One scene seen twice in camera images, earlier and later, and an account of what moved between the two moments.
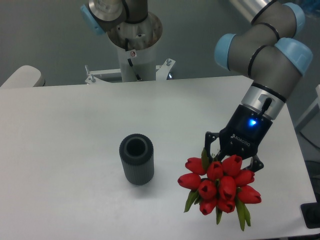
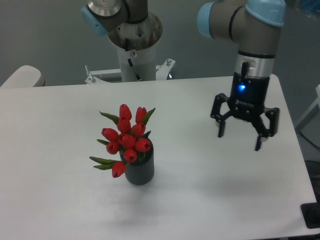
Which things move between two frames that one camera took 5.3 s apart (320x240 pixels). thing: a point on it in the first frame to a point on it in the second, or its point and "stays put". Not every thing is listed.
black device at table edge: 311,212 stays put
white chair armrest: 25,76 stays put
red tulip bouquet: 220,186 to 130,139
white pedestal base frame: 95,78 stays put
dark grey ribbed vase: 136,152 stays put
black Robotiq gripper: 243,136 to 248,96
